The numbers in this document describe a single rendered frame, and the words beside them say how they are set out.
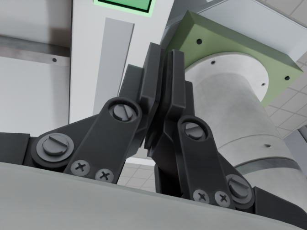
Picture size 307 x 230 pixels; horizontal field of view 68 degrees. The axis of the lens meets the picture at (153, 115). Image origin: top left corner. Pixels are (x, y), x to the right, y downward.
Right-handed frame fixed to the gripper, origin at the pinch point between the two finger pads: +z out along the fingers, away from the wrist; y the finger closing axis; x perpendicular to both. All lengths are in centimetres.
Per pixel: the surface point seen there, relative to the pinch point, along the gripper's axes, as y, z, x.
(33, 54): -17.0, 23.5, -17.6
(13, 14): -20.7, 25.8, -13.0
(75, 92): -7.5, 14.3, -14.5
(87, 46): -6.5, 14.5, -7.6
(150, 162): 40, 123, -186
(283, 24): 22.9, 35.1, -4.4
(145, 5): -1.6, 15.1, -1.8
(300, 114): 151, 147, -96
